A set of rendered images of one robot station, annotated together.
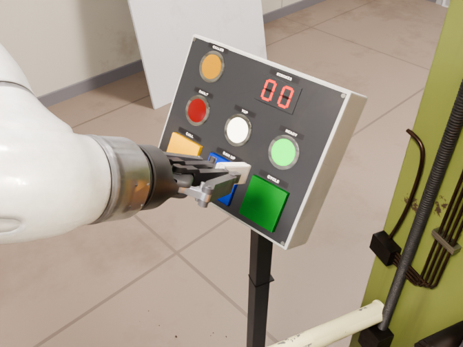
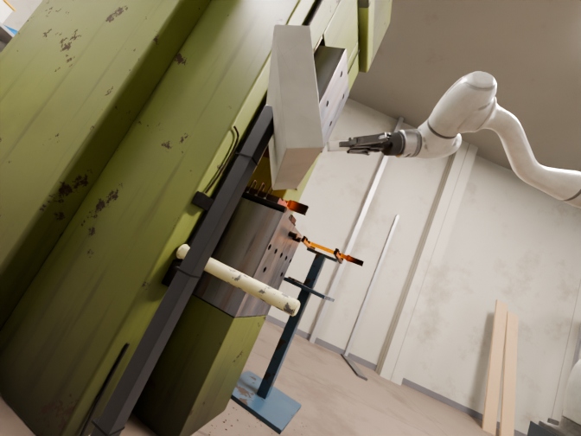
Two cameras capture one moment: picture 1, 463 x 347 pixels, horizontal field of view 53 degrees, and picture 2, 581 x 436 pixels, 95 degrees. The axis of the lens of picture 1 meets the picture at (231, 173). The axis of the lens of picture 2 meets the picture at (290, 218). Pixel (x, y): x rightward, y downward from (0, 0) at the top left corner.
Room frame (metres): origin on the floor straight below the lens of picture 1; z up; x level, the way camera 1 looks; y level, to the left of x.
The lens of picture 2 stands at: (1.11, 0.52, 0.70)
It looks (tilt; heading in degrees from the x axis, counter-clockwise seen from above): 11 degrees up; 225
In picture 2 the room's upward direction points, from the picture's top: 25 degrees clockwise
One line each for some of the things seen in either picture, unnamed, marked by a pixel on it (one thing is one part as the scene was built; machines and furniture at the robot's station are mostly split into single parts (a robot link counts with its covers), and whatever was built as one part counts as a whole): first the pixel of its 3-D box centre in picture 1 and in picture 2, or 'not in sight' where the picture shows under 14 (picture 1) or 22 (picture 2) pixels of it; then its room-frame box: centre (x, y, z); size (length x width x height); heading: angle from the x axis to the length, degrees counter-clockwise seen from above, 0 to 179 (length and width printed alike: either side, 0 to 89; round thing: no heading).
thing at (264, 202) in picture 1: (264, 203); not in sight; (0.59, -0.06, 1.01); 0.07 x 0.05 x 0.07; 49
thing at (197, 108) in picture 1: (197, 110); not in sight; (0.76, 0.06, 1.09); 0.05 x 0.03 x 0.04; 24
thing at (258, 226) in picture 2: not in sight; (226, 246); (0.31, -0.59, 0.69); 0.56 x 0.38 x 0.45; 114
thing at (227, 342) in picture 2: not in sight; (181, 337); (0.31, -0.59, 0.23); 0.56 x 0.38 x 0.47; 114
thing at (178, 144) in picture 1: (182, 156); not in sight; (0.72, 0.09, 1.01); 0.07 x 0.05 x 0.07; 49
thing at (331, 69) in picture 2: not in sight; (298, 103); (0.32, -0.58, 1.56); 0.42 x 0.39 x 0.40; 114
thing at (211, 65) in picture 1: (211, 67); not in sight; (0.79, 0.04, 1.16); 0.05 x 0.03 x 0.04; 24
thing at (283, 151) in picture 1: (283, 152); not in sight; (0.63, -0.09, 1.09); 0.05 x 0.03 x 0.04; 24
